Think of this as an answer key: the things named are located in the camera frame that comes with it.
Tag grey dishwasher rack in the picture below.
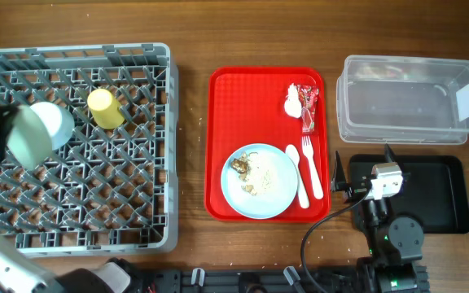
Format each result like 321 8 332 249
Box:
0 42 178 257

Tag clear plastic bin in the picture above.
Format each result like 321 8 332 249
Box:
336 55 469 145

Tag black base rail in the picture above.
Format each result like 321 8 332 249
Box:
140 265 431 293

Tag white plastic spoon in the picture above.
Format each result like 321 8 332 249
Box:
285 144 309 209

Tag black plastic tray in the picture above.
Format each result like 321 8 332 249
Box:
348 153 469 234

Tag light blue bowl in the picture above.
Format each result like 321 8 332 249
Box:
31 102 75 151

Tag crumpled white napkin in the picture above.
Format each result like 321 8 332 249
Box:
284 84 302 118

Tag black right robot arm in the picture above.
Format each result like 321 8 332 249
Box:
331 145 430 293

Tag light blue plate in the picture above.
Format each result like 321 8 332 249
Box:
220 143 297 220

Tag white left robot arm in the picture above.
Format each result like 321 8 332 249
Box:
0 105 142 293

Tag food scraps on plate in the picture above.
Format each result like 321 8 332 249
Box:
230 152 257 195

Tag yellow plastic cup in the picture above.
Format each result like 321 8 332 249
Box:
87 89 125 129

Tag red snack wrapper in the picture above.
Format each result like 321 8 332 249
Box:
296 85 319 133

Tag black cable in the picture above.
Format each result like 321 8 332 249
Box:
300 190 372 293

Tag red plastic tray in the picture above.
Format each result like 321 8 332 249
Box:
204 66 331 223

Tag white plastic fork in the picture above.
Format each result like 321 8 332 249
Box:
301 136 324 199

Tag mint green bowl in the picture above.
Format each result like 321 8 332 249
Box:
7 105 53 170

